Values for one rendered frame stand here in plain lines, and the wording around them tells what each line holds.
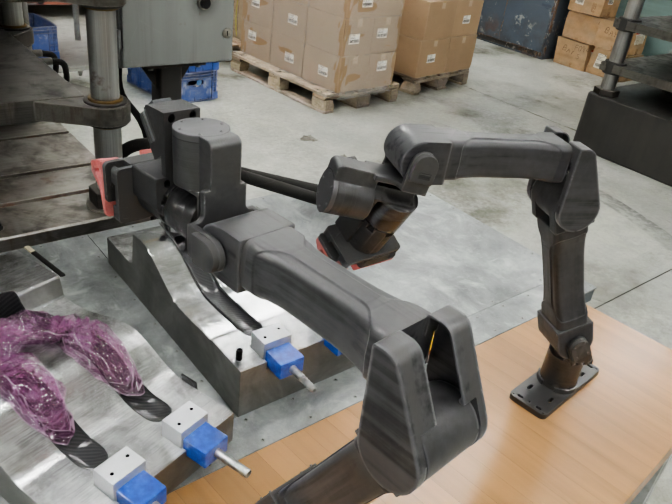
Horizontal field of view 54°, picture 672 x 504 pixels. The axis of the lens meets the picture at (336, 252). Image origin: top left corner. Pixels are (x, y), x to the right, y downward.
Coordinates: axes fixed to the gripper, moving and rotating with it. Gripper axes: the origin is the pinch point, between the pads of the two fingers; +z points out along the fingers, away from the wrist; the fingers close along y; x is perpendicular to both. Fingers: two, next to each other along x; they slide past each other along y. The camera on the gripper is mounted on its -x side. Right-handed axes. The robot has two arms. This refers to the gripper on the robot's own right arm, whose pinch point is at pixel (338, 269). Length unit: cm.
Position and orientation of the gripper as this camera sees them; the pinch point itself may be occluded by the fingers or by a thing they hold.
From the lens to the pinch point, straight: 100.5
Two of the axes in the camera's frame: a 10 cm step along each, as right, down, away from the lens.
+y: -7.8, 2.3, -5.8
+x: 4.8, 8.2, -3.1
